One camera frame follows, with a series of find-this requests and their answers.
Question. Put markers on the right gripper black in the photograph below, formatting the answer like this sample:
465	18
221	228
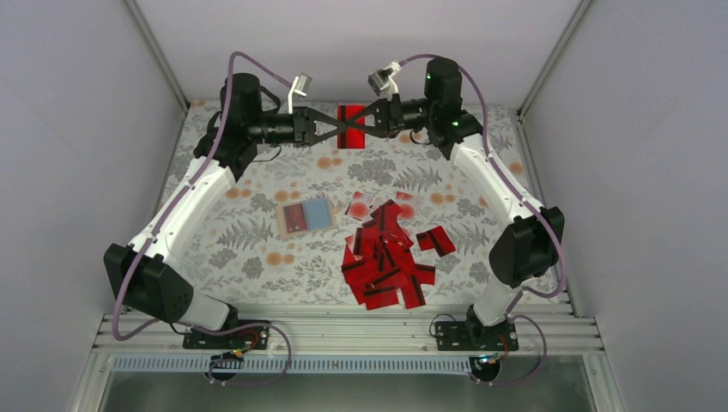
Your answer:
387	118

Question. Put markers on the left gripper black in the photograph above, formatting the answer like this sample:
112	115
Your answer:
307	116

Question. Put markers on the beige card holder wallet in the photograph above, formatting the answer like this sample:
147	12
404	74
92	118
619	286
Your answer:
320	216

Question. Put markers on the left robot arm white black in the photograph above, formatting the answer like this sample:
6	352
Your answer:
145	274

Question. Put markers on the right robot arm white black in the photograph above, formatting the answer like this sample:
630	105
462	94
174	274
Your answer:
528	256

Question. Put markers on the clear card red dot right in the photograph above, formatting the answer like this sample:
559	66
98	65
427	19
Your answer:
407	204

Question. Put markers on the clear card red dot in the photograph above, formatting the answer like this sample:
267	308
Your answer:
407	204
360	206

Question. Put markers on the clear card red dot left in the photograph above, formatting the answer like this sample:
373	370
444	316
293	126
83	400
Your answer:
360	206

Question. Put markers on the red card lower right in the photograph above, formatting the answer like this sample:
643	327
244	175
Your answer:
414	276

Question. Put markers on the floral patterned table mat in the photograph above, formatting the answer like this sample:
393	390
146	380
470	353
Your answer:
278	235

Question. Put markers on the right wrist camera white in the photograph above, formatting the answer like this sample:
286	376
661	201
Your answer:
382	81

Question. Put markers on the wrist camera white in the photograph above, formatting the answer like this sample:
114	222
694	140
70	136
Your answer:
299	88
382	81

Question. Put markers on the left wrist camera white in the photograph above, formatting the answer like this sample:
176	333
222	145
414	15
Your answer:
299	88

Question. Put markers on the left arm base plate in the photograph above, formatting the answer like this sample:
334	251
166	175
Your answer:
255	335

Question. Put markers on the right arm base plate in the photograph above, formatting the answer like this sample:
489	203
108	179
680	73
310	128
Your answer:
460	336

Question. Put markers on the aluminium rail frame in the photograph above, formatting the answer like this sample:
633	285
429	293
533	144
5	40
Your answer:
337	329

